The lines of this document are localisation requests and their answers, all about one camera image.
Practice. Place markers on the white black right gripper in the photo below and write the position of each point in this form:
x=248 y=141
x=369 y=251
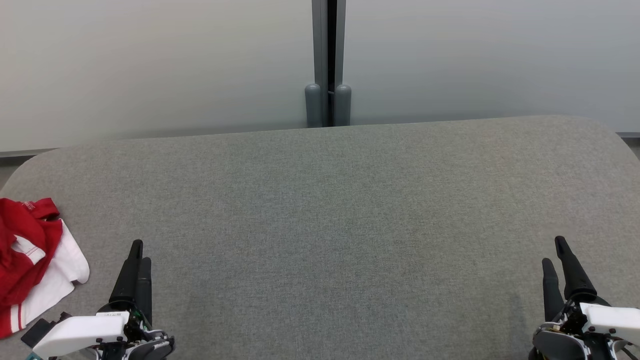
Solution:
x=610 y=322

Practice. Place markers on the grey partition post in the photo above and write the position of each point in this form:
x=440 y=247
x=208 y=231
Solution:
x=313 y=105
x=342 y=105

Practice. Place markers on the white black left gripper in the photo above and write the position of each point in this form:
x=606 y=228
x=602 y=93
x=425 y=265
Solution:
x=80 y=332

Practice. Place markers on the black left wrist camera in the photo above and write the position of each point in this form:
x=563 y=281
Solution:
x=35 y=332

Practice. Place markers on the red white t-shirt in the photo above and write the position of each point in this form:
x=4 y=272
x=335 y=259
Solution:
x=25 y=240

